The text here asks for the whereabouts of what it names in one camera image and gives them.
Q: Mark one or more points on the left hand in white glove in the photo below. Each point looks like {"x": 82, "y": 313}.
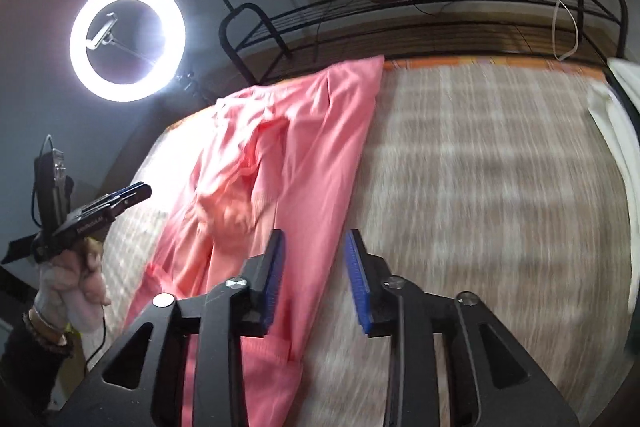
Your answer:
{"x": 72, "y": 290}

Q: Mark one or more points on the white ring light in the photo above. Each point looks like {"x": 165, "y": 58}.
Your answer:
{"x": 127, "y": 50}

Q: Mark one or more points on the left forearm dark sleeve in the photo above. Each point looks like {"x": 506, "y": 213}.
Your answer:
{"x": 33, "y": 355}

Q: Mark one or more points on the pink t-shirt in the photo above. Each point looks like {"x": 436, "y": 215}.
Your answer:
{"x": 280, "y": 157}

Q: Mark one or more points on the stack of folded clothes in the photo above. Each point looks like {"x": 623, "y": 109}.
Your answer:
{"x": 611, "y": 113}

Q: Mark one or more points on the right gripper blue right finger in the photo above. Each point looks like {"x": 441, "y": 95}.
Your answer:
{"x": 357, "y": 261}

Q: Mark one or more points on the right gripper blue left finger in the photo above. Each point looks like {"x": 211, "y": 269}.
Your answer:
{"x": 271, "y": 277}

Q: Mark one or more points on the beige plaid bed blanket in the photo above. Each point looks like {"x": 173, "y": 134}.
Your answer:
{"x": 474, "y": 177}

